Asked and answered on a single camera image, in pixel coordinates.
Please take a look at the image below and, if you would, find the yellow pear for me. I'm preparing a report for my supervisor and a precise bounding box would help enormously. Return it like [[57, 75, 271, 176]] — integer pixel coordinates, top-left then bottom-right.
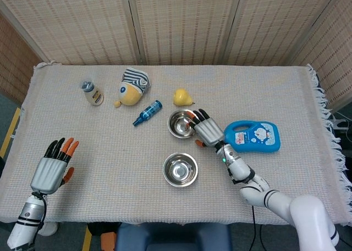
[[172, 88, 196, 107]]

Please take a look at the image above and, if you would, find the woven folding screen panel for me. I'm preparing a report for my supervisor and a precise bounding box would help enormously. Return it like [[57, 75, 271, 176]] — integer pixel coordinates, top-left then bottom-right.
[[126, 0, 244, 66], [224, 0, 338, 67], [290, 0, 352, 111], [0, 12, 45, 105], [0, 0, 141, 66]]

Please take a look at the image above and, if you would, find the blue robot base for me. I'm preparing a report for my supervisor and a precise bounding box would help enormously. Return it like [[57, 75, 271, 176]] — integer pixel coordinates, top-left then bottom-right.
[[114, 222, 233, 251]]

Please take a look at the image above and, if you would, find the black hanging cable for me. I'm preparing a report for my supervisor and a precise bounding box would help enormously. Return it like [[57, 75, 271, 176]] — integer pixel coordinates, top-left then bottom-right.
[[250, 204, 259, 251]]

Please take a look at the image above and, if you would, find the white table foot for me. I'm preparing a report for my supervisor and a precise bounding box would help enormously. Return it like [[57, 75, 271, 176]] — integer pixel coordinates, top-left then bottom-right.
[[38, 221, 59, 237]]

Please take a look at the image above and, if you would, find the beige woven tablecloth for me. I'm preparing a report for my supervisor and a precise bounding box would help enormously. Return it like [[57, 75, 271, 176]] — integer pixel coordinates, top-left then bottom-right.
[[0, 61, 352, 227]]

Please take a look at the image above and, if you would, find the small blue spray bottle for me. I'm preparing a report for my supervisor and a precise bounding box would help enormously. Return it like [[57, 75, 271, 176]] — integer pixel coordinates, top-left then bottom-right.
[[133, 99, 163, 127]]

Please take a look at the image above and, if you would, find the yellow plush toy striped hat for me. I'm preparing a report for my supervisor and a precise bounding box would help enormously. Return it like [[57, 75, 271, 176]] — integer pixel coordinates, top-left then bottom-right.
[[114, 67, 152, 108]]

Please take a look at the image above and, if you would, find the cream squeeze bottle blue cap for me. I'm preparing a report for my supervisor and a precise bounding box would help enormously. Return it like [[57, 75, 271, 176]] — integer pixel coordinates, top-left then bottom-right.
[[80, 80, 105, 107]]

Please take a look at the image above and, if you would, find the orange box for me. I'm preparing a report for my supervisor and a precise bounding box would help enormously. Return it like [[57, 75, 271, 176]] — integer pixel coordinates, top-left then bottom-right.
[[100, 233, 118, 251]]

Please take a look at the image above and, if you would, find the stainless steel bowl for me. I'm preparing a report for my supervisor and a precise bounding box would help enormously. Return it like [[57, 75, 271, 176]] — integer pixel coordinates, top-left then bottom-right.
[[167, 109, 200, 139], [162, 152, 199, 188]]

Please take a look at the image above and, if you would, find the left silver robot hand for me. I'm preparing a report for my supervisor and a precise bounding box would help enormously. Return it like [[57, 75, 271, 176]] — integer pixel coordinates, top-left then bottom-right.
[[29, 137, 80, 196]]

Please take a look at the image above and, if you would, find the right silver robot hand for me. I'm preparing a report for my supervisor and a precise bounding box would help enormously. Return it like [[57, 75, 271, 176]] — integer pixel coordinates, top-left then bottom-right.
[[185, 108, 226, 148]]

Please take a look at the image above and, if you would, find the large blue pump bottle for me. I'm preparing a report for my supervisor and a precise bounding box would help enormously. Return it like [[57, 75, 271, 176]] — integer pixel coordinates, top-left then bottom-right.
[[223, 120, 282, 154]]

